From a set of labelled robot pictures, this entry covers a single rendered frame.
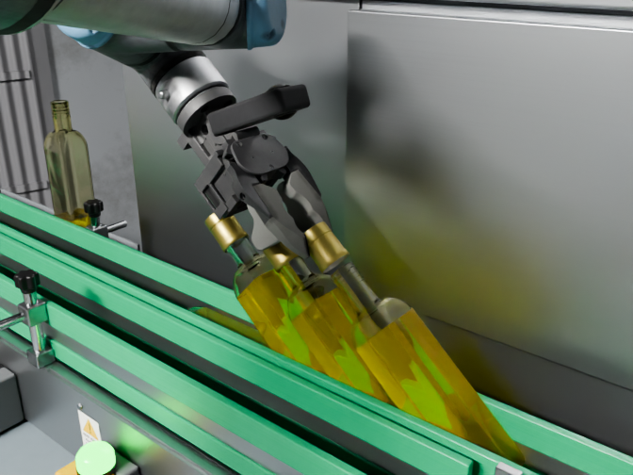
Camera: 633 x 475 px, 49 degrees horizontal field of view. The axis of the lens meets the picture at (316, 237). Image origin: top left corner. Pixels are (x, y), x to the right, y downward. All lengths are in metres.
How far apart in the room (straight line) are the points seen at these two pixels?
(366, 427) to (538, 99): 0.36
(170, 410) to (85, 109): 2.42
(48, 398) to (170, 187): 0.37
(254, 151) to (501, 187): 0.26
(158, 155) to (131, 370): 0.43
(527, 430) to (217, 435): 0.31
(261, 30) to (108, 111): 2.52
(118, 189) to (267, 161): 2.53
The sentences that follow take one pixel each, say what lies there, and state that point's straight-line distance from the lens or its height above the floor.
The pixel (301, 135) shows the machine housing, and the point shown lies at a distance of 0.91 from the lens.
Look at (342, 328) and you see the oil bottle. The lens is 0.73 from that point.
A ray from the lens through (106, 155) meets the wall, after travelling 3.21.
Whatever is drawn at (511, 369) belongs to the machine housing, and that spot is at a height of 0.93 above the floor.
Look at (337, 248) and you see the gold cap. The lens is 0.72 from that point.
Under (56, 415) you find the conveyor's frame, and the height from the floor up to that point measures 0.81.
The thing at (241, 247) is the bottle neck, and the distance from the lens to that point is 0.81.
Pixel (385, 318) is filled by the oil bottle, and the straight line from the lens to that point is 0.69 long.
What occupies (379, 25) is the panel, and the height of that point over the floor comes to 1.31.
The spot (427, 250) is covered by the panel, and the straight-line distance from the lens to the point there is 0.81.
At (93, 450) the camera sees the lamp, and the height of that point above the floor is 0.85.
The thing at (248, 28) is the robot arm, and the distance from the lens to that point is 0.67.
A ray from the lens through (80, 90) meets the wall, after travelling 3.12.
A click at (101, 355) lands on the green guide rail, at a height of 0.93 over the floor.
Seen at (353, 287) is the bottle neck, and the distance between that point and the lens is 0.71.
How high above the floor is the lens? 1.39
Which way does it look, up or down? 23 degrees down
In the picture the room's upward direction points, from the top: straight up
